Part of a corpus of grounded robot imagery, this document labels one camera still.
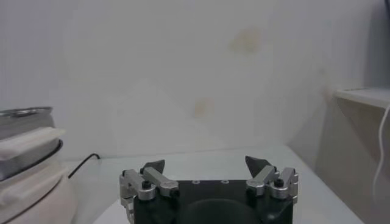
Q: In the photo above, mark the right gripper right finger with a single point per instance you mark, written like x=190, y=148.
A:
x=262, y=176

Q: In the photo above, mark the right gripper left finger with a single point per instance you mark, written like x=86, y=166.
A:
x=158, y=181

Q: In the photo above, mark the cream electric cooking pot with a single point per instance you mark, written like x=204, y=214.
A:
x=45, y=207

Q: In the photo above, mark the white side table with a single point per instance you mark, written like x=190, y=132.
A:
x=365, y=95

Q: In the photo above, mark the black open laptop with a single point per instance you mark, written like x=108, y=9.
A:
x=382, y=45

